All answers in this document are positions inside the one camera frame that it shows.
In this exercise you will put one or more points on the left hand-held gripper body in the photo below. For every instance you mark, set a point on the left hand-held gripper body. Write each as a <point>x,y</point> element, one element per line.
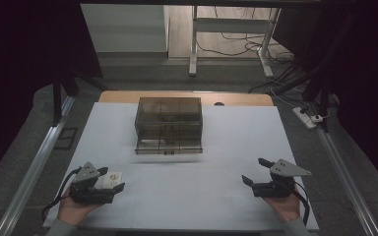
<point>86,193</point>

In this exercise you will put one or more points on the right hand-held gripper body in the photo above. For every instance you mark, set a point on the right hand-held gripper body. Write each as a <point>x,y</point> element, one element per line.
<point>277,188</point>

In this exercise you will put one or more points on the small white packet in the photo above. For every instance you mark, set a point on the small white packet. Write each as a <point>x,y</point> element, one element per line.
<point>112,179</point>

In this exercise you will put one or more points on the person's left hand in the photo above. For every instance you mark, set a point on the person's left hand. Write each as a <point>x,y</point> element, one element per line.
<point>72,209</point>

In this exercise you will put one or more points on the person's right hand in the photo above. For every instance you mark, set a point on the person's right hand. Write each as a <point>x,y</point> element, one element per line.
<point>287,208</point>

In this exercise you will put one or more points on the white power strip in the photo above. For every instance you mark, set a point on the white power strip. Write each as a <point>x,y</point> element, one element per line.
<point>303,117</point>

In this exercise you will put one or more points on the transparent brown drawer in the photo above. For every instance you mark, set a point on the transparent brown drawer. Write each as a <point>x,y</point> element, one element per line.
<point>169,149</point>

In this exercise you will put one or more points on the white table cover sheet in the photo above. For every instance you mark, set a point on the white table cover sheet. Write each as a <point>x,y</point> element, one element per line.
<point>183,190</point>

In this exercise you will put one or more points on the white plug adapter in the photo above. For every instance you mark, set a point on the white plug adapter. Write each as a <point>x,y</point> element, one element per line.
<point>317,118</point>

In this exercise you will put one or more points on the wooden table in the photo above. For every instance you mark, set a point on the wooden table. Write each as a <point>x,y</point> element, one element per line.
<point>121,97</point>

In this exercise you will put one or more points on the transparent brown drawer cabinet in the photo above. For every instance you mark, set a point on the transparent brown drawer cabinet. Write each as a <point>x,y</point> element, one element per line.
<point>169,118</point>

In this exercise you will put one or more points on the black metal stand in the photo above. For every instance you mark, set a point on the black metal stand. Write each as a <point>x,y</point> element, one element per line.
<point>324,98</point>
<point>57,98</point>

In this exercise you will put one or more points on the black curtain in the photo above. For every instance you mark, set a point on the black curtain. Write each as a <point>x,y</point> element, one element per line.
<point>19,65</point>
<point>374,82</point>

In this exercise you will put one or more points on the black floor frame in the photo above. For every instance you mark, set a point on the black floor frame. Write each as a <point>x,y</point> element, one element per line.
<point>66,138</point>

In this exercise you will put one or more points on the aluminium rail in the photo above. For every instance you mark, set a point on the aluminium rail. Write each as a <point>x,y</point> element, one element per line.
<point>36,170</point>
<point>347,180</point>

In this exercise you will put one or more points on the white desk frame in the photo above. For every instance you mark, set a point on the white desk frame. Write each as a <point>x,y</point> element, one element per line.
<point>229,25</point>

